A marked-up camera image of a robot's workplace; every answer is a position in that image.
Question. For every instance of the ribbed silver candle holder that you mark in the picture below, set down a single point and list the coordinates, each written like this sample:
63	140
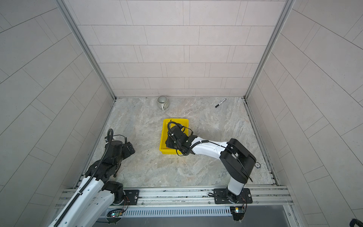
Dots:
163	102

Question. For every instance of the right circuit board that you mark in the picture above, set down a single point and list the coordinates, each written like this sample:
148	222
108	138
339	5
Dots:
238	213

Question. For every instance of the yellow plastic bin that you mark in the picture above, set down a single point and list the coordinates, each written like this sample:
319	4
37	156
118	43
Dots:
167	143

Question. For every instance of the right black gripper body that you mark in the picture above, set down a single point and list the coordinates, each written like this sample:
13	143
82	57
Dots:
172	144

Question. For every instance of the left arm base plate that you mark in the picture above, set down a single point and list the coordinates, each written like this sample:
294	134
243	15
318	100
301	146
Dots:
127	197

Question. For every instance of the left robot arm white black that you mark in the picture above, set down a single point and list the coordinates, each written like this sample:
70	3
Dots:
98	195

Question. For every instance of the left circuit board with LED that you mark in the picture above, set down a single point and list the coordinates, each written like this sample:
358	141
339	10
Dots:
117	213

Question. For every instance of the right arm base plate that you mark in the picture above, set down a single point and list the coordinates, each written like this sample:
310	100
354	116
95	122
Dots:
224	196

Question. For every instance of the aluminium mounting rail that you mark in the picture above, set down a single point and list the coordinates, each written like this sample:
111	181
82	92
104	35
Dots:
198	196

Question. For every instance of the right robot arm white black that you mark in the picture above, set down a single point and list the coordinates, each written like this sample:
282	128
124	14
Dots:
237	160

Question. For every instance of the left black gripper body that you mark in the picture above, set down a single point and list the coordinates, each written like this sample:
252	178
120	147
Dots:
125	153

